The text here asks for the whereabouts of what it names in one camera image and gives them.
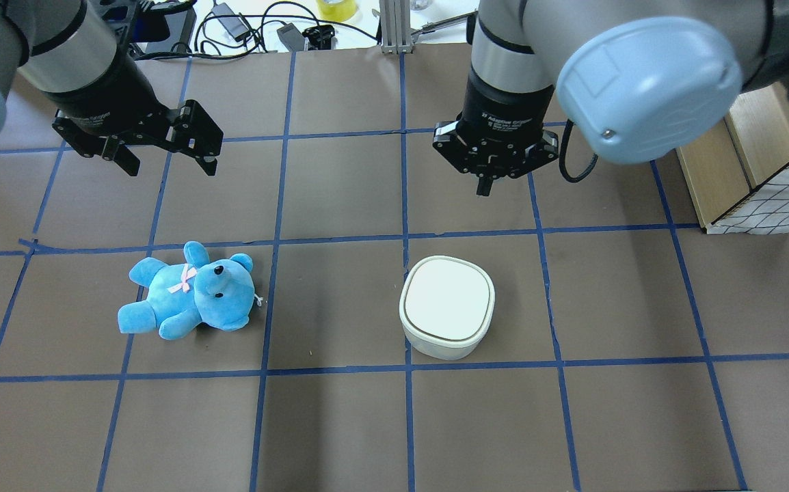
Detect yellow tape roll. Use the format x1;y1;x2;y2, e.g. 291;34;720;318
316;0;358;23

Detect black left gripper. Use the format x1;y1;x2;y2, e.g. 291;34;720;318
51;84;224;177

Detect blue teddy bear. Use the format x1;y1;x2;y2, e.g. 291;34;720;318
117;242;264;340

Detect black power adapter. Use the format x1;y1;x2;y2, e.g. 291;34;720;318
211;3;253;42

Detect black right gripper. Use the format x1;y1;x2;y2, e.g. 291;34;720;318
433;72;559;197

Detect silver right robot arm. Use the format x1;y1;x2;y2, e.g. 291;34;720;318
432;1;789;195

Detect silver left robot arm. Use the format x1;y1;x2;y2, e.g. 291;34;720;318
0;1;224;176

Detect aluminium frame post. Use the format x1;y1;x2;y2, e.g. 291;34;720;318
379;1;414;54

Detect wire basket with wood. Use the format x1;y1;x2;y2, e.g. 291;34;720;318
676;82;789;236

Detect white trash can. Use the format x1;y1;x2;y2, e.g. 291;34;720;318
398;255;496;361

